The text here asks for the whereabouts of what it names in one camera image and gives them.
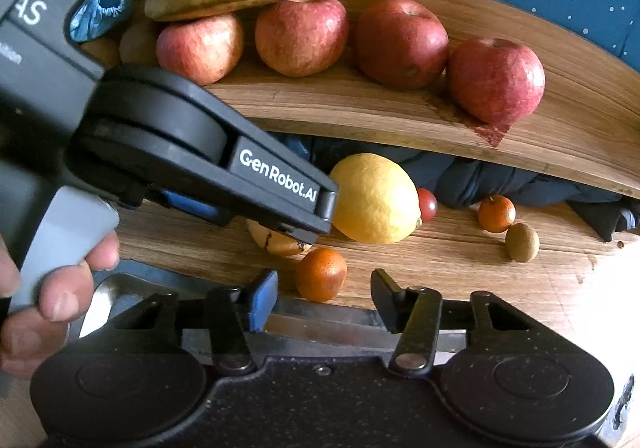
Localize dark red apple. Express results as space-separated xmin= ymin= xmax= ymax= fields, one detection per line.
xmin=446 ymin=38 xmax=546 ymax=126
xmin=356 ymin=0 xmax=449 ymax=90

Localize small brown kiwi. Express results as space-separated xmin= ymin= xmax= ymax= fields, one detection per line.
xmin=505 ymin=223 xmax=540 ymax=263

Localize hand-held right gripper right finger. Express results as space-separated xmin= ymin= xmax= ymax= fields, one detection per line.
xmin=371 ymin=268 xmax=533 ymax=376

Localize curved wooden shelf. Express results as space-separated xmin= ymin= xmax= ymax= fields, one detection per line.
xmin=82 ymin=0 xmax=640 ymax=201

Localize small orange mandarin with stem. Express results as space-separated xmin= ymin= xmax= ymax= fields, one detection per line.
xmin=478 ymin=195 xmax=516 ymax=234

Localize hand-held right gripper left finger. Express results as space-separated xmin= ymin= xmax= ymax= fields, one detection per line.
xmin=107 ymin=270 xmax=279 ymax=376

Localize yellow lemon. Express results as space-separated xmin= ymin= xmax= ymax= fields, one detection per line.
xmin=328 ymin=153 xmax=422 ymax=245

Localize red cherry tomato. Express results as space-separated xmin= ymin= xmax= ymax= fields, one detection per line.
xmin=417 ymin=188 xmax=438 ymax=223

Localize metal tray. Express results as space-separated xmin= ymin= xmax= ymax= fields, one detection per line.
xmin=80 ymin=273 xmax=471 ymax=369

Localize dark blue padded cloth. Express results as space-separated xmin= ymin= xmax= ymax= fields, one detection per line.
xmin=270 ymin=133 xmax=640 ymax=243

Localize person's left hand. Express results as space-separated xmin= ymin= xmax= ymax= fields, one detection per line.
xmin=0 ymin=228 xmax=122 ymax=379

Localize pale red apple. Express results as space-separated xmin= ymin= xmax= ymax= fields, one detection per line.
xmin=255 ymin=0 xmax=349 ymax=78
xmin=156 ymin=13 xmax=244 ymax=86

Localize blue elastic shoe cover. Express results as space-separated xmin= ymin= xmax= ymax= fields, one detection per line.
xmin=70 ymin=0 xmax=133 ymax=41

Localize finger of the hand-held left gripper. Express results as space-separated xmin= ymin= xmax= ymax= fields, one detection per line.
xmin=145 ymin=188 xmax=236 ymax=227
xmin=219 ymin=119 xmax=341 ymax=236

